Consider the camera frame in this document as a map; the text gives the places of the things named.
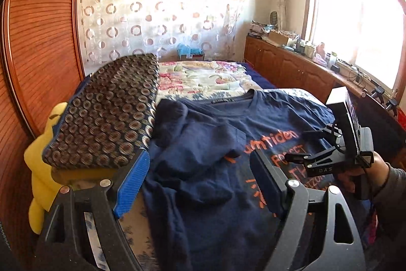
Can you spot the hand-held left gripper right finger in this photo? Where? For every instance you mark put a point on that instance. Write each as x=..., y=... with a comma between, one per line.
x=268, y=185

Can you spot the pink figurine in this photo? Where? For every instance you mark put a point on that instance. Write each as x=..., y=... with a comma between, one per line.
x=320, y=53

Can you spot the window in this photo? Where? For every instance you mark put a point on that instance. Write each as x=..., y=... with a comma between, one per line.
x=355, y=20

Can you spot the cardboard box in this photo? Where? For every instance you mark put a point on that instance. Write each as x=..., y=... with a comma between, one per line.
x=280, y=37

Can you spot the person's right forearm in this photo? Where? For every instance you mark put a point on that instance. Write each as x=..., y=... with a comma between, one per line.
x=391, y=194

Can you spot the person's right hand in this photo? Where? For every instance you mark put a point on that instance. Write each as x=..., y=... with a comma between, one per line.
x=377, y=169

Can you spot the pink floral blanket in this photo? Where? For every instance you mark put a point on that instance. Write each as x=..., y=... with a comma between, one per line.
x=203, y=77

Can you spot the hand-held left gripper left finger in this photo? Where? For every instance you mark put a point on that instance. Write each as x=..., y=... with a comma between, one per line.
x=133, y=185

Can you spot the yellow plush toy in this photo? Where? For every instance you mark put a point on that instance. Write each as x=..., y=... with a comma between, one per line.
x=39, y=182

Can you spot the wooden headboard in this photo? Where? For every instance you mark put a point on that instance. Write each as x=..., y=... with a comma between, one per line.
x=41, y=36

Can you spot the brown circle-patterned pillow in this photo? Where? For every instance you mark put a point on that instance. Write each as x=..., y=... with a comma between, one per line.
x=104, y=112

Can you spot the navy blue printed T-shirt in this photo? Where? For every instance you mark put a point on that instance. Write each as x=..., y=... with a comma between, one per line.
x=203, y=144

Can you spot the navy blue blanket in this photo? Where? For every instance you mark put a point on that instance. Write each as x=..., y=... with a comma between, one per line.
x=258, y=77

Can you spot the light blue toy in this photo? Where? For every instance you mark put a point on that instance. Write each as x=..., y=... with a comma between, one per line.
x=188, y=50

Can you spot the blue-white floral pad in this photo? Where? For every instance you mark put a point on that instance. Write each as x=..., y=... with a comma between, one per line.
x=304, y=96

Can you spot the long wooden cabinet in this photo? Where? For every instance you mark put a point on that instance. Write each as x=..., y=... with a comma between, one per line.
x=285, y=64

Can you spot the sheer circle-patterned curtain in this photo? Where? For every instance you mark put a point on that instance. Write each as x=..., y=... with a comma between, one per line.
x=142, y=10

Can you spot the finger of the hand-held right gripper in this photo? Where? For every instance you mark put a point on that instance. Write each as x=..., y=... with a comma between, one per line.
x=318, y=133
x=306, y=159

